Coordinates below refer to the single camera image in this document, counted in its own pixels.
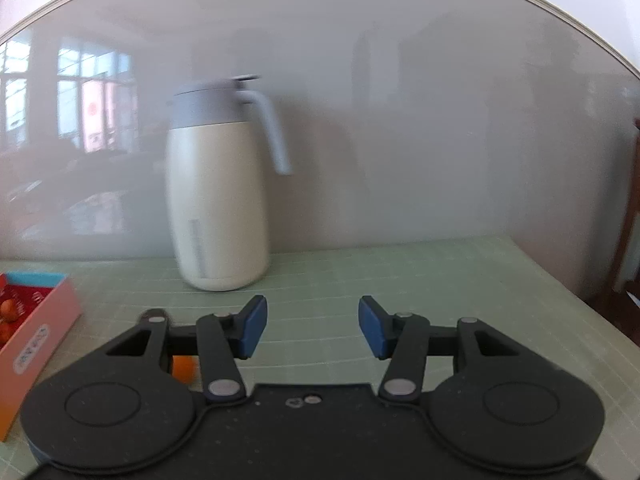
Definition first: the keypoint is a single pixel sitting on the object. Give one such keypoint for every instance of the colourful cardboard box red inside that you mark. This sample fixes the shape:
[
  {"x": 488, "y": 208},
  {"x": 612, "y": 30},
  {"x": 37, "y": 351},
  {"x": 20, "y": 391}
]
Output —
[{"x": 49, "y": 308}]

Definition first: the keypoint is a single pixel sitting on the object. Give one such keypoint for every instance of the wooden plant stand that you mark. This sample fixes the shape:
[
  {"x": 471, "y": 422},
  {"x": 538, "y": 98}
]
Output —
[{"x": 632, "y": 209}]

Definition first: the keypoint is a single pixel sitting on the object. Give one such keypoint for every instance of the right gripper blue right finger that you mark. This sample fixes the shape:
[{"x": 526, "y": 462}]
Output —
[{"x": 377, "y": 327}]

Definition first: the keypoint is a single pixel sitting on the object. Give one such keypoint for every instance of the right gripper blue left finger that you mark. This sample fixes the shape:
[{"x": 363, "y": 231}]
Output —
[{"x": 248, "y": 326}]

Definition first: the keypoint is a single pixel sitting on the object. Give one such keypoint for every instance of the white thermos jug grey lid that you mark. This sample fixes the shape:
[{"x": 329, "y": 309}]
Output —
[{"x": 216, "y": 200}]

